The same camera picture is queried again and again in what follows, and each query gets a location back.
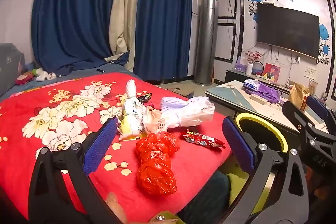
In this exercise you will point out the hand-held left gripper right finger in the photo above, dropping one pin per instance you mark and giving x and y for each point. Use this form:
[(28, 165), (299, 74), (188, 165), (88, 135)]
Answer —
[(237, 144)]

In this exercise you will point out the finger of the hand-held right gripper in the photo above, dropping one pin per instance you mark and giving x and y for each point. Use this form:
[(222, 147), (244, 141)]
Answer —
[(317, 107), (292, 113)]

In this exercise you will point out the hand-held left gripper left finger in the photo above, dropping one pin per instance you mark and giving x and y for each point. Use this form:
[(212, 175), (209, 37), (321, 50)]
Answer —
[(101, 145)]

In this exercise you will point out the yellow rim trash bin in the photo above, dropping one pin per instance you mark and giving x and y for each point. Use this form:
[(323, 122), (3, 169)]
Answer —
[(282, 132)]

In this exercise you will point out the long red snack wrapper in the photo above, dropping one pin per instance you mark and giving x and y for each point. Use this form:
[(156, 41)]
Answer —
[(203, 139)]

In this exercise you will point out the white knotted plastic bag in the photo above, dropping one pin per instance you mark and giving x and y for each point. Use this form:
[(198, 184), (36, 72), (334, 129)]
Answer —
[(131, 116)]

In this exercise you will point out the red plastic bag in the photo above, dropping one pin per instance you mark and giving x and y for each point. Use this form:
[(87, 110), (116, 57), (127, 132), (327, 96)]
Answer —
[(155, 166)]

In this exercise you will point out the white purple plastic bag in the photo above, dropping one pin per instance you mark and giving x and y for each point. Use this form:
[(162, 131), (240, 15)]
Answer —
[(189, 112)]

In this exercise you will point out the beige plastic bag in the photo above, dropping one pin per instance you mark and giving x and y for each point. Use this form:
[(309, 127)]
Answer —
[(155, 121)]

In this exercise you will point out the small red candy wrapper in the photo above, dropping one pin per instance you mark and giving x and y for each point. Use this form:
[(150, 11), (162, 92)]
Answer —
[(149, 104)]

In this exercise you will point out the black snack wrapper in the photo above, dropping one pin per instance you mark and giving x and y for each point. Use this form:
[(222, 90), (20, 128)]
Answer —
[(144, 98)]

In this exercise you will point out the person's left hand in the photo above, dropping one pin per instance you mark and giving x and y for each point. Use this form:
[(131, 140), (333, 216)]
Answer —
[(116, 207)]

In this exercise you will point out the brown paper bag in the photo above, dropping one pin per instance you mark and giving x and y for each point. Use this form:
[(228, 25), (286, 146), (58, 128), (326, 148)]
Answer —
[(298, 95)]

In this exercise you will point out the small picture card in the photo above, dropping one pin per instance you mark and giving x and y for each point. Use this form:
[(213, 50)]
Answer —
[(313, 87)]

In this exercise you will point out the purple cloth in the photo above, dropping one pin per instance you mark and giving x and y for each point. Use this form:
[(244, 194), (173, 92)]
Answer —
[(270, 94)]

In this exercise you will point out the white paper sheet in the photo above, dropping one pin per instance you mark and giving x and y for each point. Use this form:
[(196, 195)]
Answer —
[(310, 73)]

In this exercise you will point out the white power strip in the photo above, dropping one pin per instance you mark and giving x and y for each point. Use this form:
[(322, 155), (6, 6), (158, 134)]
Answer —
[(258, 99)]

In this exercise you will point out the person's green clothing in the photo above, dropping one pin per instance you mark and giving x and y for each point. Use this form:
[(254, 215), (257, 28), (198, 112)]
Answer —
[(237, 187)]

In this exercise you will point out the colourful painting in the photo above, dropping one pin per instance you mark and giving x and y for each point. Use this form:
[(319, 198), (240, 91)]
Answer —
[(271, 72)]

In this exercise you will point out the coffee table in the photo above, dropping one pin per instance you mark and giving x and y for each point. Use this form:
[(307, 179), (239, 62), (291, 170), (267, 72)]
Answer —
[(231, 96)]

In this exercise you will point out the white blue tissue pack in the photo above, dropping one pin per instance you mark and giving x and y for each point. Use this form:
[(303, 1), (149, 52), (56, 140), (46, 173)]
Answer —
[(250, 84)]

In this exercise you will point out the red floral blanket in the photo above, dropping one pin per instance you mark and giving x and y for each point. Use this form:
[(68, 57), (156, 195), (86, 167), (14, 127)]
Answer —
[(189, 163)]

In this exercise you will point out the round blue ornament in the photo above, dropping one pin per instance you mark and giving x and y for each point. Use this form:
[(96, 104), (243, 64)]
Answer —
[(258, 69)]

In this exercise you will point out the white vase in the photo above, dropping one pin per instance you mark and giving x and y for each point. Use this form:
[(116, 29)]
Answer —
[(249, 69)]

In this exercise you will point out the dark teal cloth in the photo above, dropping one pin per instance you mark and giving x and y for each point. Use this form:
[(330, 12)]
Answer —
[(204, 200)]

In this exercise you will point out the dark television cabinet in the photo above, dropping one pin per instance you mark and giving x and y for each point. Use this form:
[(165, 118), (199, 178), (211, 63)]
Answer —
[(233, 77)]

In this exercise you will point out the purple box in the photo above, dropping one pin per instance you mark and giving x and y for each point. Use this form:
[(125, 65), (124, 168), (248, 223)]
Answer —
[(241, 64)]

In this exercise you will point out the blue bed sheet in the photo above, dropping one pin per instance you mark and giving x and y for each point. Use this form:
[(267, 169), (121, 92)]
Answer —
[(86, 74)]

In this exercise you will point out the black phone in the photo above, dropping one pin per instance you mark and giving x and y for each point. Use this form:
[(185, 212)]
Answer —
[(100, 70)]

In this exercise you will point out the white green plush toy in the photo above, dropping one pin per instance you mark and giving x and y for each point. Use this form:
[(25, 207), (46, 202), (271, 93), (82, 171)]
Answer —
[(44, 74)]

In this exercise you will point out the red plush toy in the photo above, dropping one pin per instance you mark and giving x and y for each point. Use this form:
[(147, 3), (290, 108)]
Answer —
[(23, 79)]

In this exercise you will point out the silver tower air conditioner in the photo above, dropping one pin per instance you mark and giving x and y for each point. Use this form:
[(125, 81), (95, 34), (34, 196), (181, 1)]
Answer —
[(206, 43)]

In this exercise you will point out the grey cushion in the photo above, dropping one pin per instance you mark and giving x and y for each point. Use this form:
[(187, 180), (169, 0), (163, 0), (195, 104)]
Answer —
[(10, 64)]

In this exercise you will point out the beige curtain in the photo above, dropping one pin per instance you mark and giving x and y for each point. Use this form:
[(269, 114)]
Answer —
[(124, 16)]

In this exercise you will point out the black wall television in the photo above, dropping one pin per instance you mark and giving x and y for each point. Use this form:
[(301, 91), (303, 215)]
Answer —
[(287, 29)]

